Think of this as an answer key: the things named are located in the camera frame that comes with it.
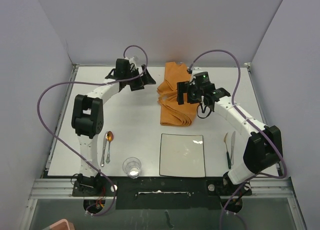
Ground aluminium frame rail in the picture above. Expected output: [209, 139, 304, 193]
[20, 177, 306, 230]

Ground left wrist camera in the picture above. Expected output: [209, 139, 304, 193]
[124, 56, 139, 65]

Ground green handled gold fork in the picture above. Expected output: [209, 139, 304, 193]
[223, 132, 232, 170]

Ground pink box corner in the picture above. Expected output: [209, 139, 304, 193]
[43, 218, 75, 230]

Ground white square plate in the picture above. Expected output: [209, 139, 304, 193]
[159, 133, 206, 178]

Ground silver butter knife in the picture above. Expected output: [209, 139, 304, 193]
[100, 132, 108, 167]

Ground green handled silver knife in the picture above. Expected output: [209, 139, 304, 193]
[230, 131, 236, 166]

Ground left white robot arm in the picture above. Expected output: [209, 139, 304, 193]
[71, 57, 156, 196]

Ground orange cloth placemat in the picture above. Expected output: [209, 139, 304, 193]
[157, 62, 197, 127]

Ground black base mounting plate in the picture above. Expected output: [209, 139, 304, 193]
[72, 176, 252, 213]

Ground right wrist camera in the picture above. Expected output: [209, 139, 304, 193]
[194, 71, 211, 89]

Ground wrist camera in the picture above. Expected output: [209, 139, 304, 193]
[124, 56, 139, 65]
[194, 71, 211, 89]

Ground copper bowl spoon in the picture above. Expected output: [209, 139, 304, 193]
[105, 131, 114, 164]

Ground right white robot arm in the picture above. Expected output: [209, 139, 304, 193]
[177, 71, 283, 195]

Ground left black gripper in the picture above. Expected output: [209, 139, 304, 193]
[124, 64, 155, 91]

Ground clear drinking glass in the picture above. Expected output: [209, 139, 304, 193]
[122, 157, 142, 179]

